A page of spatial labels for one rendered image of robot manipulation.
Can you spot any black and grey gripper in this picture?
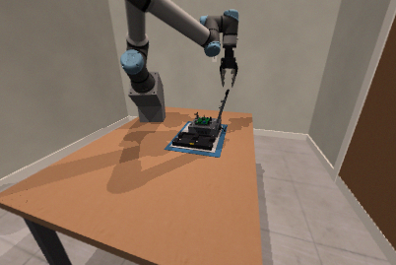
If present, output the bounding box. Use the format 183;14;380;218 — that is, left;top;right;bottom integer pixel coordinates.
220;44;238;87

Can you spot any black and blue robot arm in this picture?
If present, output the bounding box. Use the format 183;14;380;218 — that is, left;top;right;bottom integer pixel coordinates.
120;0;238;93

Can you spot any green circuit board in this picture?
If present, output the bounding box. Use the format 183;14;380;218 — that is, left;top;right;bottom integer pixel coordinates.
196;116;210;124

